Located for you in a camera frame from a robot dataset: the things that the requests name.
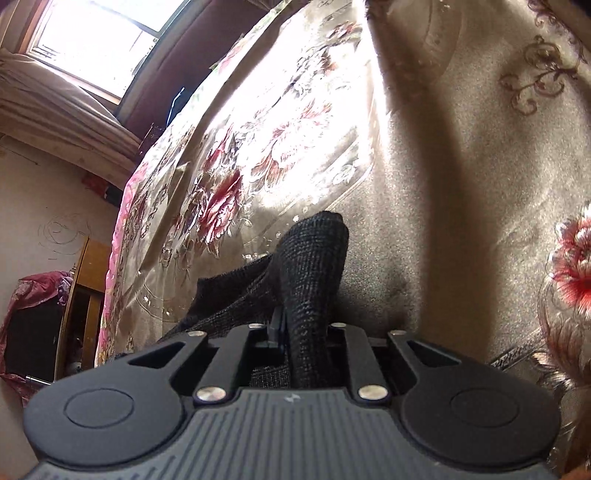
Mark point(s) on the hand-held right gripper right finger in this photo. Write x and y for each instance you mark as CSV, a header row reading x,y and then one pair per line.
x,y
355,360

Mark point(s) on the beige curtain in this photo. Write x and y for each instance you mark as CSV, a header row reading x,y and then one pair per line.
x,y
55,110

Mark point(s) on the black knit pants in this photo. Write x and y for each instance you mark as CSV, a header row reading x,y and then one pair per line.
x,y
314,258

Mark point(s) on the pink covered dark object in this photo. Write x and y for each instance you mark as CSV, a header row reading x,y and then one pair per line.
x,y
32,286

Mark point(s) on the floral satin bedspread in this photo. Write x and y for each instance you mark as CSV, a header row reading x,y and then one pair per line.
x,y
415,184

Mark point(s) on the red wall ornament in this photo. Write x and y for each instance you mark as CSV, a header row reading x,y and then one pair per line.
x,y
94,184

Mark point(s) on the wooden cabinet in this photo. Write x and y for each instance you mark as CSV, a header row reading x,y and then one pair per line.
x,y
87,295

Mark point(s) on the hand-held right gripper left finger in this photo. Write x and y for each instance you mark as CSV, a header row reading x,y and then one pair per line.
x,y
277,327

